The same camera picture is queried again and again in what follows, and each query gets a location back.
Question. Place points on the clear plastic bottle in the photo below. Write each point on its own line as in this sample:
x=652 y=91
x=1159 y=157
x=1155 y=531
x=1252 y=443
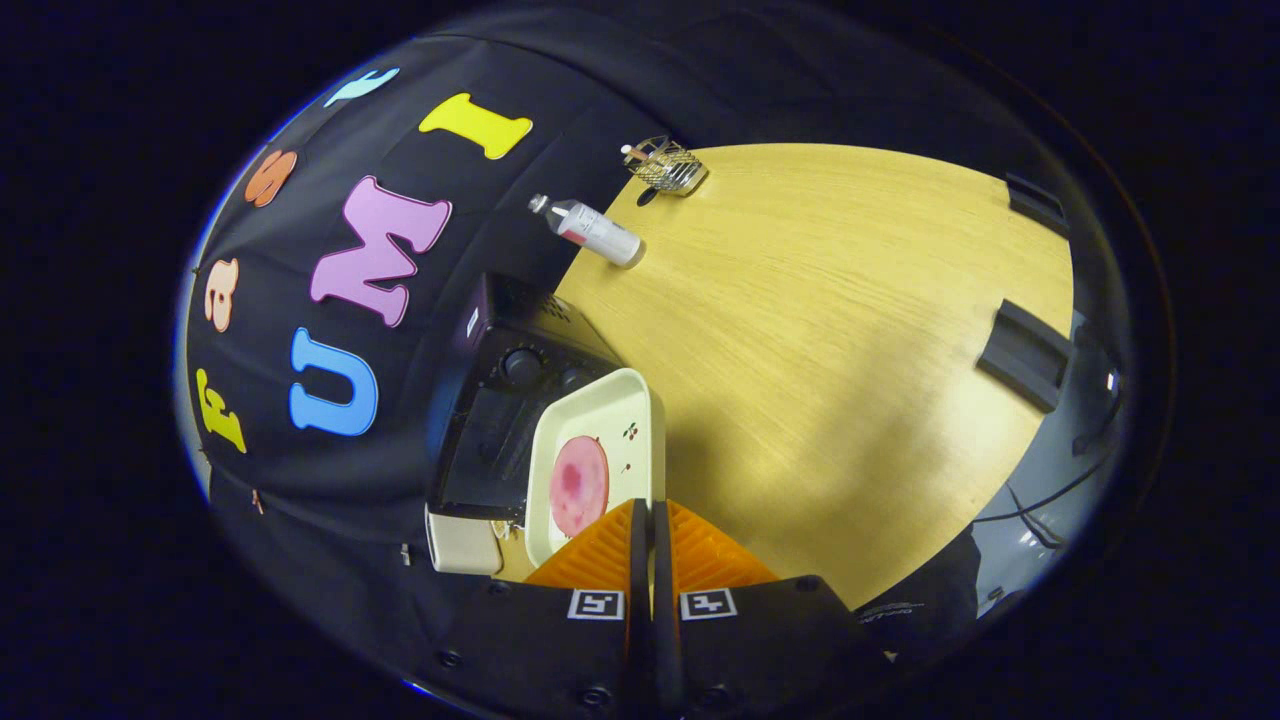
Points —
x=600 y=235

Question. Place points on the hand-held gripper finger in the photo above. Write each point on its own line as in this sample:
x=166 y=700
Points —
x=662 y=560
x=638 y=560

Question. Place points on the pink ham slice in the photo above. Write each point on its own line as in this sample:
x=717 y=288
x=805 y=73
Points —
x=580 y=480

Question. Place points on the copper pen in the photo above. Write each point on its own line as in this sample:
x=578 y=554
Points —
x=633 y=152

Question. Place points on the black table edge clamp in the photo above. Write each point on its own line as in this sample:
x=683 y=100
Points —
x=1037 y=203
x=1022 y=355

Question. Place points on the dark printed cloth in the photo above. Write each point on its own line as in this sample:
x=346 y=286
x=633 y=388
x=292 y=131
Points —
x=920 y=600

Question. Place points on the black toaster oven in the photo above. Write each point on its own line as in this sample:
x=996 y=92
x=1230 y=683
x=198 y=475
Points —
x=500 y=400

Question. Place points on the white bread toaster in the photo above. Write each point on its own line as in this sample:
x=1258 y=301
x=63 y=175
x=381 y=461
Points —
x=460 y=545

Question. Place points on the cream square plate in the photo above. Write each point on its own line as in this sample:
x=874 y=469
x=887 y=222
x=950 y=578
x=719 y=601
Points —
x=620 y=410

